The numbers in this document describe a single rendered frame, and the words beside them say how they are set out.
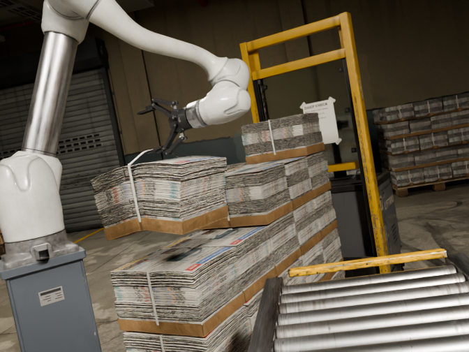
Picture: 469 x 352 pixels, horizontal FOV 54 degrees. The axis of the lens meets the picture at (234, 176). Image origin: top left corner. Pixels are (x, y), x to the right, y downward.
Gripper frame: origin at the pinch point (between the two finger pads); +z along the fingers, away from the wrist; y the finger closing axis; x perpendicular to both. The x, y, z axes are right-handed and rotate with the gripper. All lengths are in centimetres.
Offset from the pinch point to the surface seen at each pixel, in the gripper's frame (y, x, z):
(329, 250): 77, 112, -14
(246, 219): 43, 45, -6
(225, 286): 60, 5, -14
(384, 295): 57, -24, -76
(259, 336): 56, -49, -55
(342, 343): 58, -47, -72
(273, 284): 54, -18, -44
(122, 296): 55, -11, 20
